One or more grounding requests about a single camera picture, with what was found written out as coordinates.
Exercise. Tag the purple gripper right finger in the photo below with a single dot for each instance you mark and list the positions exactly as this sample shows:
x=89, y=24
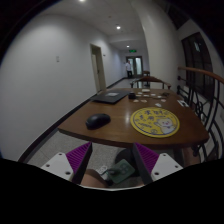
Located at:
x=153, y=166

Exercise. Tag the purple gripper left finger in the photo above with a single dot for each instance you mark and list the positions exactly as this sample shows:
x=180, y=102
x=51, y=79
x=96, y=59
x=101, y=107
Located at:
x=70, y=166

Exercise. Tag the black computer mouse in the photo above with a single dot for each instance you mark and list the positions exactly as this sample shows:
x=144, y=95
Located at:
x=97, y=121

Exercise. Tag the green power strip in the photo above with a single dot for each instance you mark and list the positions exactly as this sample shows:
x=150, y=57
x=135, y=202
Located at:
x=120, y=171

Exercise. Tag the yellow round cat mousepad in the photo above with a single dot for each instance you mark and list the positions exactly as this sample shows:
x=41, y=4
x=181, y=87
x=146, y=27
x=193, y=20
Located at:
x=155, y=122

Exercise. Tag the small black box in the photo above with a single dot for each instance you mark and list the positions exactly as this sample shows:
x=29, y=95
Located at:
x=132, y=95

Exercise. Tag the dark closed laptop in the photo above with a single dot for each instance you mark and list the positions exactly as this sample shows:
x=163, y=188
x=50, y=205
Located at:
x=110, y=97

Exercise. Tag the beige hallway door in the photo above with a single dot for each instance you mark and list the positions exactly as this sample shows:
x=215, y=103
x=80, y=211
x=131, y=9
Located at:
x=98, y=68

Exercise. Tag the metal stair railing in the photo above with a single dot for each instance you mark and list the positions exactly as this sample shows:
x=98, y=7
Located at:
x=203, y=91

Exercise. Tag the person in white shirt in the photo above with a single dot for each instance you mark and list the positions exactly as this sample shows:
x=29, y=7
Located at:
x=129, y=69

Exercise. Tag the green exit sign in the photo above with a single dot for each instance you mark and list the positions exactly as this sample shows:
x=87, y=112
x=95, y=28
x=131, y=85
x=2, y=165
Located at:
x=132, y=51

